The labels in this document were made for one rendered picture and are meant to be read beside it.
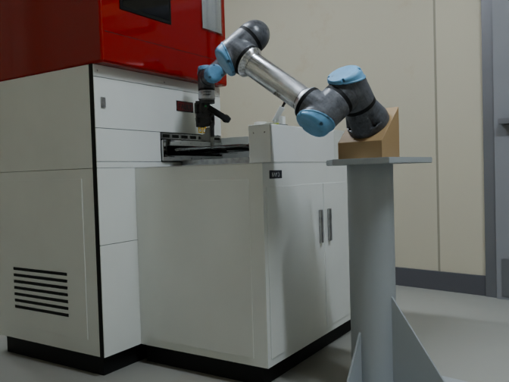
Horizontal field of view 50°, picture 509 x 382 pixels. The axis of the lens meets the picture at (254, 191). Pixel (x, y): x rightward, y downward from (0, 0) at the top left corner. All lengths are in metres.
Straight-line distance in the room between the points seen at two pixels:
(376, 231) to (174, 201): 0.80
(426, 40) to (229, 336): 2.41
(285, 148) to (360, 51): 2.02
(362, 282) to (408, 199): 1.88
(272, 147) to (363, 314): 0.67
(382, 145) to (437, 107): 1.84
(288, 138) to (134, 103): 0.68
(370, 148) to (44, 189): 1.34
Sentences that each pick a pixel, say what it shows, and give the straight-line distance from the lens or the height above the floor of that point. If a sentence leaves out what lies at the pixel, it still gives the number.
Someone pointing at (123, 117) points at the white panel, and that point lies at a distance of 2.31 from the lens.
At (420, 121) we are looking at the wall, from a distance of 3.75.
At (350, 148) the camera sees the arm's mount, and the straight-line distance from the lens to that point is 1.95.
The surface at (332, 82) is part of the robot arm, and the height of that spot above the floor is 1.07.
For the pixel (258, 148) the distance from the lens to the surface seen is 2.03.
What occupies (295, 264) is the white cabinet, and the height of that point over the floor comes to 0.42.
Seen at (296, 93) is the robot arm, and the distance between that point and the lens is 1.86.
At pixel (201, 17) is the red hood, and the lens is 2.72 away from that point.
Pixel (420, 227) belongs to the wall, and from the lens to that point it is 3.76.
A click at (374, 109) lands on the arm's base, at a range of 1.92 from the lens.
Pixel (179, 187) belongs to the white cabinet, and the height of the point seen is 0.73.
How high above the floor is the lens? 0.78
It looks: 2 degrees down
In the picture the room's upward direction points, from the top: 2 degrees counter-clockwise
